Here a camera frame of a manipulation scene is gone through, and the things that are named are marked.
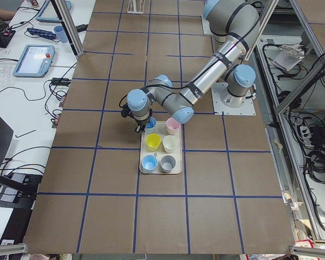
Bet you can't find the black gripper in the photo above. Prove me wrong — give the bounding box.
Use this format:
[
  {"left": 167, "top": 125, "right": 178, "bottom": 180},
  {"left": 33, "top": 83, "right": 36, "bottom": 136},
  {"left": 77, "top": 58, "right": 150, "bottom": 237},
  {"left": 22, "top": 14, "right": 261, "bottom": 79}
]
[{"left": 131, "top": 108, "right": 152, "bottom": 134}]

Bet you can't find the light blue transferred cup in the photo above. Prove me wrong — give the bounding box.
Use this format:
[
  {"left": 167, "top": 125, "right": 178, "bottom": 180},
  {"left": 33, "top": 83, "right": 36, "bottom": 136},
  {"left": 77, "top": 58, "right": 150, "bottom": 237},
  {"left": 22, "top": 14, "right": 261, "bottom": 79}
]
[{"left": 146, "top": 117, "right": 156, "bottom": 129}]

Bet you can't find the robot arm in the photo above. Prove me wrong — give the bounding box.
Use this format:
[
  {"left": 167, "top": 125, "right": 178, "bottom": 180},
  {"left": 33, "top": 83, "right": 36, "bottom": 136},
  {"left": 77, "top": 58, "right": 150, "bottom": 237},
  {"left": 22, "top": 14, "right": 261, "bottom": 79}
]
[{"left": 121, "top": 1, "right": 260, "bottom": 133}]

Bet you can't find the yellow plastic cup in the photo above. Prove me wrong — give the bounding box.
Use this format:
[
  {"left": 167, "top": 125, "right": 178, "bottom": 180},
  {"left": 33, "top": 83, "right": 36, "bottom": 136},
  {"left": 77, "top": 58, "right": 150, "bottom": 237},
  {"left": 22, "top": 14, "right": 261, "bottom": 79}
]
[{"left": 146, "top": 133, "right": 161, "bottom": 152}]

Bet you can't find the pink plastic cup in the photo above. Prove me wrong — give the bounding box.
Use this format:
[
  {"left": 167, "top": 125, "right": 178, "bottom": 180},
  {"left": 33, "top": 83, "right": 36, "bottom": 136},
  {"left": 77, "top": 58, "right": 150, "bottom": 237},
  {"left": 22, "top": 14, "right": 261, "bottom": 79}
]
[{"left": 166, "top": 118, "right": 180, "bottom": 135}]

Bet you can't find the pale green plastic cup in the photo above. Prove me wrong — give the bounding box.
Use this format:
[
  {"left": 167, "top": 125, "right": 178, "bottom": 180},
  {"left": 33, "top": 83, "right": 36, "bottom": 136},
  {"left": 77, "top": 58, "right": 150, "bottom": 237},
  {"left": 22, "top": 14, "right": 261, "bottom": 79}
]
[{"left": 162, "top": 135, "right": 178, "bottom": 153}]

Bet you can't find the light blue cup on tray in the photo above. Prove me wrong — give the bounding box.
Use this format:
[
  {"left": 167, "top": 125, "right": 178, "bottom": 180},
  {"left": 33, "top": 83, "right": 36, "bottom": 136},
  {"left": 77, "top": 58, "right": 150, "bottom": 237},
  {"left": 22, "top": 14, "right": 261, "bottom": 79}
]
[{"left": 141, "top": 154, "right": 158, "bottom": 173}]

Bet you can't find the grey plastic cup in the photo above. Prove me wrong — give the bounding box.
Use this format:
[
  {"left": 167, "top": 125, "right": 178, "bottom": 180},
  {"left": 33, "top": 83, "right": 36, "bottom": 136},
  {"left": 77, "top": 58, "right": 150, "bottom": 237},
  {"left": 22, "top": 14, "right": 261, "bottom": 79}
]
[{"left": 160, "top": 155, "right": 176, "bottom": 173}]

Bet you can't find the blue cup on desk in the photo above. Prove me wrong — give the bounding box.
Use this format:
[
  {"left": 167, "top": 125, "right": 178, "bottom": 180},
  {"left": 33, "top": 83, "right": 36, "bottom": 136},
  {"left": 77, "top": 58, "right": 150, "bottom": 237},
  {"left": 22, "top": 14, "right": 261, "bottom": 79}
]
[{"left": 54, "top": 25, "right": 68, "bottom": 43}]

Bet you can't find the cream rectangular tray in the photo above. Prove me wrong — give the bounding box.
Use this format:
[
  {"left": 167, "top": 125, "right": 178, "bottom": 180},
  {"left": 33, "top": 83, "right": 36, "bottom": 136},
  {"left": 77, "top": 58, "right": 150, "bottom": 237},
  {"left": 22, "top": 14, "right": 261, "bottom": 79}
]
[{"left": 139, "top": 121, "right": 183, "bottom": 174}]

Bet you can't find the black power adapter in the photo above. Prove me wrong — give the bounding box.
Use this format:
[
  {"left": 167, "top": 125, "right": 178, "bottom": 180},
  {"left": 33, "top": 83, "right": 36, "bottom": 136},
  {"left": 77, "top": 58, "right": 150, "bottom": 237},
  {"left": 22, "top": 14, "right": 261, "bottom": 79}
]
[{"left": 51, "top": 77, "right": 71, "bottom": 86}]

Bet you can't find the teach pendant tablet near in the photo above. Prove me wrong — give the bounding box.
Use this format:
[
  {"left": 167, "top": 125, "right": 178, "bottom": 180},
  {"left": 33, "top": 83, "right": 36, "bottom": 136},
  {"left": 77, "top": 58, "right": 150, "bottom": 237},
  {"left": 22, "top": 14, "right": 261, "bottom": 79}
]
[{"left": 12, "top": 44, "right": 55, "bottom": 78}]

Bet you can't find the teach pendant tablet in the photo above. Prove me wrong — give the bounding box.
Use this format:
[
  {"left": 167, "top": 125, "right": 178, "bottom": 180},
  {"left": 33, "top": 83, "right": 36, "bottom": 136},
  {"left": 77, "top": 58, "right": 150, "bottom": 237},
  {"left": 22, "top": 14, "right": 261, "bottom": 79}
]
[
  {"left": 12, "top": 44, "right": 55, "bottom": 78},
  {"left": 36, "top": 0, "right": 60, "bottom": 23}
]

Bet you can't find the teach pendant tablet far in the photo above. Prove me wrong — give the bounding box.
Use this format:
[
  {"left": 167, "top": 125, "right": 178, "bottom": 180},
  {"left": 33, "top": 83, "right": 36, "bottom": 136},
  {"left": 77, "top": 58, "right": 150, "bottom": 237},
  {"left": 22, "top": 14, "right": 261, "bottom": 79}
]
[{"left": 36, "top": 0, "right": 60, "bottom": 23}]

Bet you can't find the white wire cup rack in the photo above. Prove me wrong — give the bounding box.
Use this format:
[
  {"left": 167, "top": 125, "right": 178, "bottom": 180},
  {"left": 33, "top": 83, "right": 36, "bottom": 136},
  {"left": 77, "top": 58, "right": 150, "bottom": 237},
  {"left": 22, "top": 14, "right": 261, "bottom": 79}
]
[{"left": 127, "top": 0, "right": 145, "bottom": 14}]

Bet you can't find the aluminium frame post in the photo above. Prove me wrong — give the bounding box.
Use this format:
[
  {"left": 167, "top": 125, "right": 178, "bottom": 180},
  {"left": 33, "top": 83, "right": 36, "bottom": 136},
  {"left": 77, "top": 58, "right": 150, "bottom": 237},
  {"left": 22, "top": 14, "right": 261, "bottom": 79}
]
[{"left": 51, "top": 0, "right": 84, "bottom": 57}]

